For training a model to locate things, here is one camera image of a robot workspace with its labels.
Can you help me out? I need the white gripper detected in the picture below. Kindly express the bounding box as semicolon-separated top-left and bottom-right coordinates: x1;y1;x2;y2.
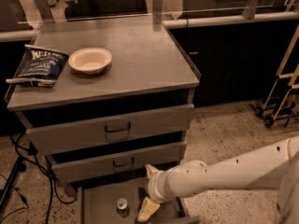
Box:
137;160;206;222

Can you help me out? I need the redbull can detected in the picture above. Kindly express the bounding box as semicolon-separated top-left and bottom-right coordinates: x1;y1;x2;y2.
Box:
117;198;129;218

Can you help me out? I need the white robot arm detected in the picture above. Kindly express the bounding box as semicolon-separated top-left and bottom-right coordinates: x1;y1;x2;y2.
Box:
137;136;299;224

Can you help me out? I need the bottom grey drawer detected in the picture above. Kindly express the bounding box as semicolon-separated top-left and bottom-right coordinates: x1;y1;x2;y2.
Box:
76;167;201;224

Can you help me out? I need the grey drawer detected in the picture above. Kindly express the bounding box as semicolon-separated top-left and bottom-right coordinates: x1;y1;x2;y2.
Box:
76;167;201;224
16;103;195;156
52;142;186;183

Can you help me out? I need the middle grey drawer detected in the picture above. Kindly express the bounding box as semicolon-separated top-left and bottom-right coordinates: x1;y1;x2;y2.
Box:
52;142;186;183

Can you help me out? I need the grey drawer cabinet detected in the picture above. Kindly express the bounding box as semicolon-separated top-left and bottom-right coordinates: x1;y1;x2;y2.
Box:
4;15;202;224

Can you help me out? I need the top grey drawer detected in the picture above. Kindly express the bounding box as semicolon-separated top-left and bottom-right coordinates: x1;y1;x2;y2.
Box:
16;103;195;156

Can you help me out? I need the black tripod leg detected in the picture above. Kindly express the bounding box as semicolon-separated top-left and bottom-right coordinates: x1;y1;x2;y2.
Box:
0;157;25;213

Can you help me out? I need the blue kettle chips bag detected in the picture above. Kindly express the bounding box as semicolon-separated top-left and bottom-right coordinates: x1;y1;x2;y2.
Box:
6;45;69;87

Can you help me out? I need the white railing bar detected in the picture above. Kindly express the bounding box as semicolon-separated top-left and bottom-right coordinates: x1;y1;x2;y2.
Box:
0;11;299;42

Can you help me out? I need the clear acrylic barrier panel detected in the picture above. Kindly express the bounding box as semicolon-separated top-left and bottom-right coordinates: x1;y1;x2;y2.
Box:
0;0;298;30

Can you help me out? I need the black floor cable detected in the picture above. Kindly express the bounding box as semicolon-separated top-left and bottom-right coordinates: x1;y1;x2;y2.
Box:
0;133;78;224

